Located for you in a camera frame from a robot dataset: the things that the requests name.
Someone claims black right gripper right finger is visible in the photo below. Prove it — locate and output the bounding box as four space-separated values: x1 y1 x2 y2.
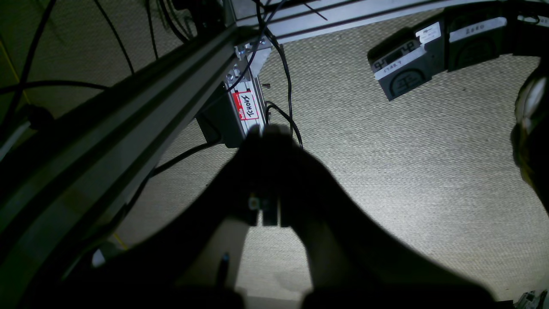
262 125 497 309

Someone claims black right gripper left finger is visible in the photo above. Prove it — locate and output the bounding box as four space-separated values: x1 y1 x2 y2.
27 125 261 309

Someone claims grey box red label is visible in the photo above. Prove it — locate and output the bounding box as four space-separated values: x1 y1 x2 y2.
196 61 266 148

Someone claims grey pedal labelled start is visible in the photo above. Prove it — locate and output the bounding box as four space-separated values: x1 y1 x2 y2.
367 17 446 100

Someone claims grey pedal labelled zero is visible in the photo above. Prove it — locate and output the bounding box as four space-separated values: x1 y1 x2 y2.
443 2 509 72

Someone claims aluminium frame rail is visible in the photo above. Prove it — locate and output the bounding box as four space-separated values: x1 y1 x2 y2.
0 26 259 309

